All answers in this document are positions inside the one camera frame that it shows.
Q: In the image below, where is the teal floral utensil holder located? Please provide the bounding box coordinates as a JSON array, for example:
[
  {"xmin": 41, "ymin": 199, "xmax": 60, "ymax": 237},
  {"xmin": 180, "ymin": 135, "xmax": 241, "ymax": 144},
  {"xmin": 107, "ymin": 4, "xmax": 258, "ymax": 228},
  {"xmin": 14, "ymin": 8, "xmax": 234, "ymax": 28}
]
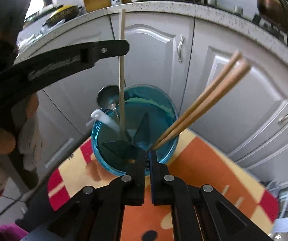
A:
[{"xmin": 91, "ymin": 85, "xmax": 178, "ymax": 176}]

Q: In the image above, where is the wooden chopstick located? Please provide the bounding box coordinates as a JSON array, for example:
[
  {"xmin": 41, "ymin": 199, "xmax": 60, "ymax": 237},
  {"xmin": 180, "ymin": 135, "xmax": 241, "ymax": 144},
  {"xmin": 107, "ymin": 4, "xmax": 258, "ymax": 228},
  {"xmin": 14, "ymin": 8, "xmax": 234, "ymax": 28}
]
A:
[
  {"xmin": 153, "ymin": 60, "xmax": 251, "ymax": 150},
  {"xmin": 119, "ymin": 9, "xmax": 125, "ymax": 136},
  {"xmin": 149, "ymin": 51, "xmax": 242, "ymax": 150}
]

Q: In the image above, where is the white ceramic soup spoon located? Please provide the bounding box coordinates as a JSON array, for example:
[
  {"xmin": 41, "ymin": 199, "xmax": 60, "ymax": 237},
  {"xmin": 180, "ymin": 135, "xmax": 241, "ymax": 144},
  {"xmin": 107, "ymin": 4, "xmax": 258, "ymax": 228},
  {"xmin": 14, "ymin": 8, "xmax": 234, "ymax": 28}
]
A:
[{"xmin": 86, "ymin": 109, "xmax": 120, "ymax": 133}]

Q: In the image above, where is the metal spoon pink handle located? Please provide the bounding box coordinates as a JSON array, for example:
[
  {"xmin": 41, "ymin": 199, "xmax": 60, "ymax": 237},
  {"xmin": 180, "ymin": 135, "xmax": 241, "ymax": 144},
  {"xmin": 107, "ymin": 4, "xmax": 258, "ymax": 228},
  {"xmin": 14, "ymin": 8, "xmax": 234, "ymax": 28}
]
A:
[{"xmin": 97, "ymin": 85, "xmax": 119, "ymax": 117}]

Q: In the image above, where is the white gloved left hand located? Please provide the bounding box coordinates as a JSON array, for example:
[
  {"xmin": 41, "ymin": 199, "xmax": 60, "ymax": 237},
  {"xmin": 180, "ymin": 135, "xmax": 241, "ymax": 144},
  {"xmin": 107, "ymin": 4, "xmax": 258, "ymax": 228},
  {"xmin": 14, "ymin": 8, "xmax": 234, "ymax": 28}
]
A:
[{"xmin": 0, "ymin": 93, "xmax": 43, "ymax": 192}]

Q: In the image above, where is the colourful patterned table cloth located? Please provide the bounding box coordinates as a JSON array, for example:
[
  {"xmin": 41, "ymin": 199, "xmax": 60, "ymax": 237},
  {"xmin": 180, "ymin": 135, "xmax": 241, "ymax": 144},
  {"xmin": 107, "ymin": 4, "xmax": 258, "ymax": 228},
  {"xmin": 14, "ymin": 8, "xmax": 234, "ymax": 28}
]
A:
[{"xmin": 46, "ymin": 130, "xmax": 279, "ymax": 240}]

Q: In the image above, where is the yellow lidded casserole pot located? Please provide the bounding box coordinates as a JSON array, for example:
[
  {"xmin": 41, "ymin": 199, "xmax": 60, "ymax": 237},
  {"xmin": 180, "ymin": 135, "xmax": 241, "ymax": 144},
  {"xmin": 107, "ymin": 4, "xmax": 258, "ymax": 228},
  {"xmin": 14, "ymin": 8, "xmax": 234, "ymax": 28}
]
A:
[{"xmin": 44, "ymin": 5, "xmax": 83, "ymax": 28}]

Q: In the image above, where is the black gas stove top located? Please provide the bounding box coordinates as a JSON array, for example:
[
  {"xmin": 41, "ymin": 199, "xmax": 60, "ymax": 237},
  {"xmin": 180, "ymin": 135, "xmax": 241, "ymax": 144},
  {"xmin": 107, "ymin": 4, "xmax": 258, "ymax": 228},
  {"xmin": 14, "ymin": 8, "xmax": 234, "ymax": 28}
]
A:
[{"xmin": 175, "ymin": 0, "xmax": 288, "ymax": 47}]

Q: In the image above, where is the bronze stock pot with lid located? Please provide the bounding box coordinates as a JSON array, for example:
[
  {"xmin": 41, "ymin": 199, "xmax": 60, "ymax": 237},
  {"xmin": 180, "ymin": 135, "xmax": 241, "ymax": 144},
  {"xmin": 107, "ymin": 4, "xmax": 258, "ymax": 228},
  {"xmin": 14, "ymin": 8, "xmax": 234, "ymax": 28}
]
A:
[{"xmin": 257, "ymin": 0, "xmax": 288, "ymax": 33}]

